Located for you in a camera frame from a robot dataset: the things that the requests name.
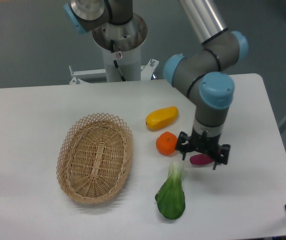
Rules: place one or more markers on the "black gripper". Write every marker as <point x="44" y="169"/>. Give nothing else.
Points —
<point x="201" y="143"/>

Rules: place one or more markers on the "green bok choy vegetable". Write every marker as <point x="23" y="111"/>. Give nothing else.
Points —
<point x="170" y="198"/>

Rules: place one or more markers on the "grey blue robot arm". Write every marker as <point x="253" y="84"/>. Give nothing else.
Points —
<point x="199" y="78"/>

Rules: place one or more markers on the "purple sweet potato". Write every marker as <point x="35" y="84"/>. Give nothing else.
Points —
<point x="201" y="160"/>

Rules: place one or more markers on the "orange tangerine fruit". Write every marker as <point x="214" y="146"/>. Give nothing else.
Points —
<point x="166" y="143"/>

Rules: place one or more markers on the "yellow mango fruit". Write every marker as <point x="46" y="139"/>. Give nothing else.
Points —
<point x="161" y="118"/>

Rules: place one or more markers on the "woven wicker oval basket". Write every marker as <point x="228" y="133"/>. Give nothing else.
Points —
<point x="95" y="158"/>

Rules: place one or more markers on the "white metal base frame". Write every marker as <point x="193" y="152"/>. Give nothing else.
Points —
<point x="147" y="73"/>

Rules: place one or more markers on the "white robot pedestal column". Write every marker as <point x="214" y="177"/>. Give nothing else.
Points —
<point x="121" y="46"/>

